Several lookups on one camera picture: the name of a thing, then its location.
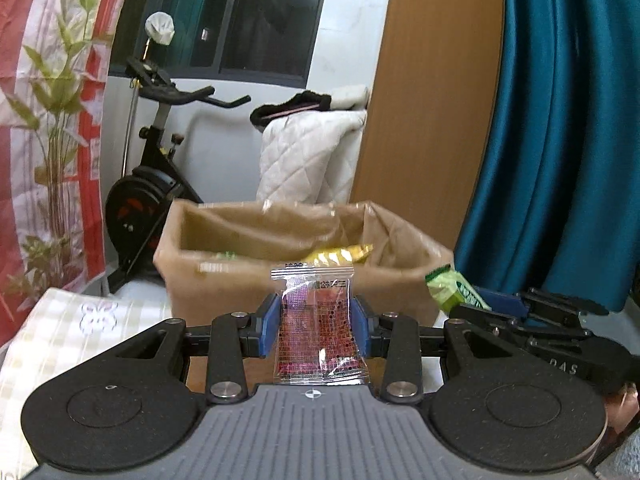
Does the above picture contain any printed backdrop cloth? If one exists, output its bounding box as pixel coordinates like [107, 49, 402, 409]
[0, 0, 141, 347]

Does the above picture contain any teal curtain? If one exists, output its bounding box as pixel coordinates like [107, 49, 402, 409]
[454, 0, 640, 311]

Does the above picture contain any dark framed window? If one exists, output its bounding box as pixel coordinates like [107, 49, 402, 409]
[107, 0, 333, 88]

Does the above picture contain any black cloth with pink trim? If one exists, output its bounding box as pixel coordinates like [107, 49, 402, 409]
[250, 91, 333, 133]

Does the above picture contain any light green snack packet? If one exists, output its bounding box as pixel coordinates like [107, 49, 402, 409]
[425, 265, 492, 313]

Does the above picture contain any yellow snack packet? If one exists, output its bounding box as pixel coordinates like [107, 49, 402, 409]
[305, 243, 375, 267]

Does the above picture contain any black exercise bike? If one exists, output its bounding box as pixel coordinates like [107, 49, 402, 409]
[104, 55, 252, 295]

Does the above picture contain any wooden panel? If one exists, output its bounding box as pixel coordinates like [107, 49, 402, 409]
[350, 0, 506, 252]

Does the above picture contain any white bike seat cover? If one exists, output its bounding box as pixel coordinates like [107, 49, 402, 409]
[145, 11, 176, 46]

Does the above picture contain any white fluffy cloth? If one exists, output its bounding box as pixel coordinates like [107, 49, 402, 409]
[330, 85, 371, 111]

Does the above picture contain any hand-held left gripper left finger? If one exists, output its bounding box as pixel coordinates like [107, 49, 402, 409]
[117, 294, 281, 405]

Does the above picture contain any white quilted blanket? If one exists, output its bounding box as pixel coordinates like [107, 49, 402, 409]
[257, 110, 368, 207]

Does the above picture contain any person's right hand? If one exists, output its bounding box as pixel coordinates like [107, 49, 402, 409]
[602, 390, 640, 448]

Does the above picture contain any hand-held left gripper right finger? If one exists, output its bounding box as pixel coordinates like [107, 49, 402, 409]
[350, 296, 501, 405]

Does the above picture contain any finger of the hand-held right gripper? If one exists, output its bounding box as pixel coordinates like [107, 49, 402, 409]
[472, 285, 609, 318]
[449, 304, 592, 349]

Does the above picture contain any red dotted clear snack packet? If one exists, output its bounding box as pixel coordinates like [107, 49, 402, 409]
[270, 261, 368, 387]

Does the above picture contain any plastic-lined cardboard box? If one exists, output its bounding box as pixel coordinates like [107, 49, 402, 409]
[152, 200, 456, 328]

